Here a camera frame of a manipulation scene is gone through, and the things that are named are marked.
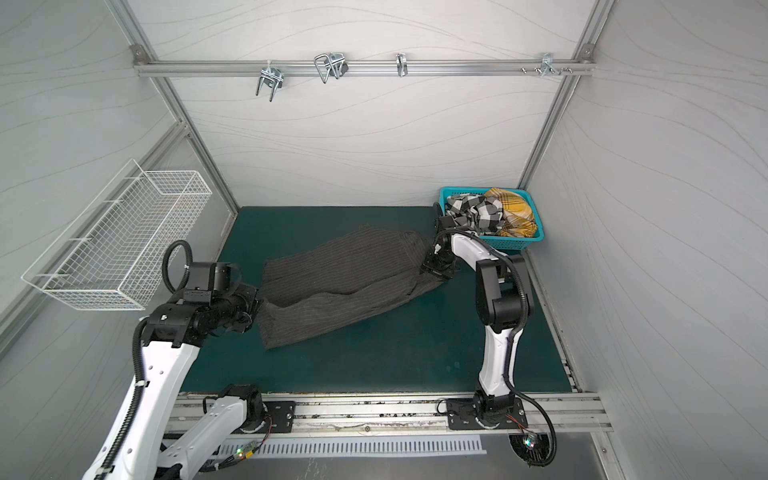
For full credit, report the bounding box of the dark grey pinstriped shirt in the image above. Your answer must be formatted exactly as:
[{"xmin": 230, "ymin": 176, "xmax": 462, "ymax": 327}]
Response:
[{"xmin": 255, "ymin": 226, "xmax": 443, "ymax": 350}]

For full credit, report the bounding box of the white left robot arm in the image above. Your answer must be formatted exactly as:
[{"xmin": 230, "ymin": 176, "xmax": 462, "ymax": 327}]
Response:
[{"xmin": 83, "ymin": 262, "xmax": 268, "ymax": 479}]

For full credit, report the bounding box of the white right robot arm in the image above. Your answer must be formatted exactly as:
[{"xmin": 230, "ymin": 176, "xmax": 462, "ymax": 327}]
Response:
[{"xmin": 422, "ymin": 214, "xmax": 534, "ymax": 429}]

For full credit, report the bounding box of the black white checkered shirt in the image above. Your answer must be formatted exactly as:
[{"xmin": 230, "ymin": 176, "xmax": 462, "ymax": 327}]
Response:
[{"xmin": 444, "ymin": 194, "xmax": 505, "ymax": 235}]

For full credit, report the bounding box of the teal plastic laundry basket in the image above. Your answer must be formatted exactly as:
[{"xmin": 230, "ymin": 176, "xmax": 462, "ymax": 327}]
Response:
[{"xmin": 438, "ymin": 187, "xmax": 544, "ymax": 251}]

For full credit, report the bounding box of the yellow plaid shirt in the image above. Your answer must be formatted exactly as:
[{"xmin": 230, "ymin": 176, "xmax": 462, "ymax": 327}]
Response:
[{"xmin": 485, "ymin": 188, "xmax": 538, "ymax": 238}]

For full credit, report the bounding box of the white vent grille strip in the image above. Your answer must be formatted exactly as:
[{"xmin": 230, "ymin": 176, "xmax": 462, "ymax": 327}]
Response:
[{"xmin": 251, "ymin": 435, "xmax": 487, "ymax": 459}]

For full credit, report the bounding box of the metal clamp hook middle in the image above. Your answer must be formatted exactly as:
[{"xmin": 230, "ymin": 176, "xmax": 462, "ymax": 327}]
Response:
[{"xmin": 313, "ymin": 52, "xmax": 349, "ymax": 84}]

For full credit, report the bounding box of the metal clamp hook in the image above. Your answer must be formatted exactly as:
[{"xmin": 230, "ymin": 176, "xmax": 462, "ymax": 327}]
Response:
[
  {"xmin": 313, "ymin": 52, "xmax": 349, "ymax": 84},
  {"xmin": 255, "ymin": 62, "xmax": 284, "ymax": 102}
]

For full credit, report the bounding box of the metal clamp hook left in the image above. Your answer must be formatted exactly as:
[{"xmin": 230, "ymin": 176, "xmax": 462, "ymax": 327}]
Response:
[{"xmin": 255, "ymin": 62, "xmax": 284, "ymax": 102}]

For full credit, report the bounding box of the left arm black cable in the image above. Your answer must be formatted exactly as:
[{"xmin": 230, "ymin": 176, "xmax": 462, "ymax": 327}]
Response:
[{"xmin": 95, "ymin": 239, "xmax": 274, "ymax": 480}]

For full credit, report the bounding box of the white wire wall basket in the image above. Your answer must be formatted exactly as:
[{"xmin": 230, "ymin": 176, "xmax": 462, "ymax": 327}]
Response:
[{"xmin": 21, "ymin": 160, "xmax": 212, "ymax": 311}]

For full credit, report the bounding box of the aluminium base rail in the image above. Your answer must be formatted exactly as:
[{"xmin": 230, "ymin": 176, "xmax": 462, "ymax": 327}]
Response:
[{"xmin": 164, "ymin": 392, "xmax": 613, "ymax": 442}]

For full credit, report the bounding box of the small metal ring clamp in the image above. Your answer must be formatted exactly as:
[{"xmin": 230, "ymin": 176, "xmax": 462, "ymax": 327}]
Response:
[{"xmin": 395, "ymin": 53, "xmax": 408, "ymax": 78}]

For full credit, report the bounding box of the aluminium horizontal rail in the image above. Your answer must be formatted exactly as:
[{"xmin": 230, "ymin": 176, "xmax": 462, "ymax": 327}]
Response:
[{"xmin": 134, "ymin": 57, "xmax": 597, "ymax": 78}]

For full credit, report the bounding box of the metal bracket right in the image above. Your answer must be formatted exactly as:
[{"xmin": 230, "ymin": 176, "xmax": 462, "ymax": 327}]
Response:
[{"xmin": 520, "ymin": 53, "xmax": 573, "ymax": 77}]

